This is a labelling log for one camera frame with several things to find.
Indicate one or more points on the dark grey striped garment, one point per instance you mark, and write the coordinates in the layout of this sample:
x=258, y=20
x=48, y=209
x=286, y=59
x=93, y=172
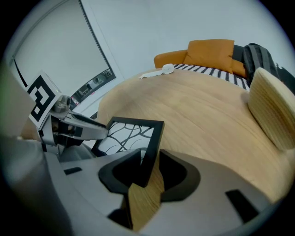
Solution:
x=258, y=57

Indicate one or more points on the orange sofa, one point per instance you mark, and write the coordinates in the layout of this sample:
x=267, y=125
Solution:
x=168, y=60

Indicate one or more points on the black white striped blanket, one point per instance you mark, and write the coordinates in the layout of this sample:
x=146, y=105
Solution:
x=216, y=72

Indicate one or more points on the orange cushion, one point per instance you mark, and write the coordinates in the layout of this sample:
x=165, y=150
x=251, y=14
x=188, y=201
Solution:
x=209, y=55

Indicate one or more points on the black garment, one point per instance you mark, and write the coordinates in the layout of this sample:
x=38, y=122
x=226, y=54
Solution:
x=287, y=77

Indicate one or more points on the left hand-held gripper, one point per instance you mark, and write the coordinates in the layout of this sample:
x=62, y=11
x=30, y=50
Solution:
x=42, y=101

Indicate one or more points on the wooden coffee table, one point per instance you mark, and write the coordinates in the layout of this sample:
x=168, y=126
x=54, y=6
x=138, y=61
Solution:
x=184, y=110

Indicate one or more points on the black picture frame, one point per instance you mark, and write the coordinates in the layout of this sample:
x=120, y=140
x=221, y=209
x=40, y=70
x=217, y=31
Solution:
x=157, y=143

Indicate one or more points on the large window with blind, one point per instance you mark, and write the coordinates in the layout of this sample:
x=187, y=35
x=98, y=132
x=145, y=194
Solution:
x=60, y=46

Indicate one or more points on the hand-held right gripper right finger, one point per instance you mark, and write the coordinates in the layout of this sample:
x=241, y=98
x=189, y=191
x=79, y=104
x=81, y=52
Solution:
x=207, y=191

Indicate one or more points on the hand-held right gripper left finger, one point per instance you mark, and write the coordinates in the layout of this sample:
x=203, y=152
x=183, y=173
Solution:
x=92, y=177

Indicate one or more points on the white cloth on table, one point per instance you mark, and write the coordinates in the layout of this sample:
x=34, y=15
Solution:
x=167, y=68

